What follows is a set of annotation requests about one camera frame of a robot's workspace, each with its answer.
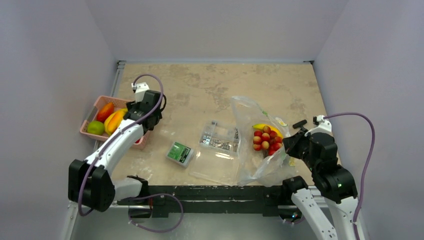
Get translucent printed plastic bag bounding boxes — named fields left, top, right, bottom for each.
left=230, top=96, right=296, bottom=187

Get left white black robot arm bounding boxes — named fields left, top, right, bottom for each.
left=67, top=90, right=164, bottom=212

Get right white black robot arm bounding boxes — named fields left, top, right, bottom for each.
left=280, top=131, right=366, bottom=240

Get red fake fruits in bag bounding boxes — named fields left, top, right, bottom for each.
left=252, top=128, right=283, bottom=158

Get orange yellow fake mango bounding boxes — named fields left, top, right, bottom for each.
left=107, top=110, right=127, bottom=134

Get yellow fake banana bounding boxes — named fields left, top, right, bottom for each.
left=103, top=108, right=128, bottom=137

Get yellow fake fruit in bag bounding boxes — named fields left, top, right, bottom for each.
left=252, top=123, right=284, bottom=138

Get red orange fake mango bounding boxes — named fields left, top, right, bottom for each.
left=96, top=102, right=115, bottom=123

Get green fake apple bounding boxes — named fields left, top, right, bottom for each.
left=86, top=120, right=105, bottom=136

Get pink plastic basket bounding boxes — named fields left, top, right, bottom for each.
left=79, top=95, right=129, bottom=142

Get green circuit board case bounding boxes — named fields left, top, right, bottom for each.
left=165, top=141, right=195, bottom=168

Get clear plastic screw organizer box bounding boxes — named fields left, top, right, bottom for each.
left=189, top=120, right=240, bottom=186

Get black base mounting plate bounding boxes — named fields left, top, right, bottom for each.
left=117, top=185, right=298, bottom=218

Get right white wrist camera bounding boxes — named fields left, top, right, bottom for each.
left=304, top=115, right=332, bottom=137

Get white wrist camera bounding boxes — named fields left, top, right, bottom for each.
left=131, top=82, right=150, bottom=102
left=304, top=115, right=332, bottom=137

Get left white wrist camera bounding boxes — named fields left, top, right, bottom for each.
left=131, top=82, right=150, bottom=102

